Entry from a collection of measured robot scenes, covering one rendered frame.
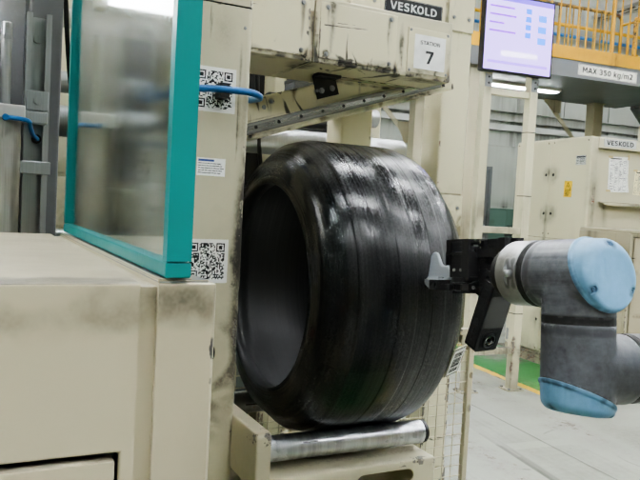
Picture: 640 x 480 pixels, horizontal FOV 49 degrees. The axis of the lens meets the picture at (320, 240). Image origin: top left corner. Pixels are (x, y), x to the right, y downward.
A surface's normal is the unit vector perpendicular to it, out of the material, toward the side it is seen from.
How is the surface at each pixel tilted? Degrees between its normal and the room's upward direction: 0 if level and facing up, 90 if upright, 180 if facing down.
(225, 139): 90
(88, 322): 90
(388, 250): 72
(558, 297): 86
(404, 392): 125
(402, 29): 90
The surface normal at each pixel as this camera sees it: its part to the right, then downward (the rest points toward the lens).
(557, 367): -0.74, -0.07
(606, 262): 0.46, -0.13
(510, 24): 0.35, 0.07
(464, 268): -0.89, -0.03
